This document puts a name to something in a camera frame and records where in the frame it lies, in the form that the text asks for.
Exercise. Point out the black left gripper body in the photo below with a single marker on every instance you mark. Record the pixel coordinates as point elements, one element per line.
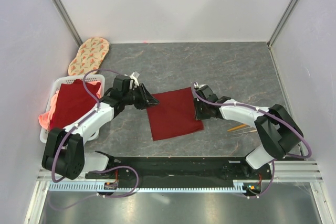
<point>135,97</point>

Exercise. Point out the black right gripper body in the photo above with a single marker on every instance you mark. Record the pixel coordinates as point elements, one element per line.
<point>200,111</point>

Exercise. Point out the red cloth napkin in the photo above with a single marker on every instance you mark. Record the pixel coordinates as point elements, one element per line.
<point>174,115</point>

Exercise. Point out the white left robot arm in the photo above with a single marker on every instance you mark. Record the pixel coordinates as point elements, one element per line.
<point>64,153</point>

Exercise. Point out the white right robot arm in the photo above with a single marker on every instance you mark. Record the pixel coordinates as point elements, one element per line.
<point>278,133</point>

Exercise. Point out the orange plastic fork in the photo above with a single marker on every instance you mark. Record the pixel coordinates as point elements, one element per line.
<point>237,128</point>

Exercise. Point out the floral oval placemat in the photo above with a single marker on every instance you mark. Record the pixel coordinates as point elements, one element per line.
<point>89,57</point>

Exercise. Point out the red cloth in basket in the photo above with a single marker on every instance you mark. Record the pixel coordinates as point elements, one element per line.
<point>74,101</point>

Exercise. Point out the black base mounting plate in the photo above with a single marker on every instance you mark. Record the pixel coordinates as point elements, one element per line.
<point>181,171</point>

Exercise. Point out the salmon pink cloth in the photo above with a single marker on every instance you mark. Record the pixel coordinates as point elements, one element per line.
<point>45,118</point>

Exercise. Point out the white plastic basket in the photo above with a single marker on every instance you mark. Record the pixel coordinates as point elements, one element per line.
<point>68,80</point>

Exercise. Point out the white slotted cable duct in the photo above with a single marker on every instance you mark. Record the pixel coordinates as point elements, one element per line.
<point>103,187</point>

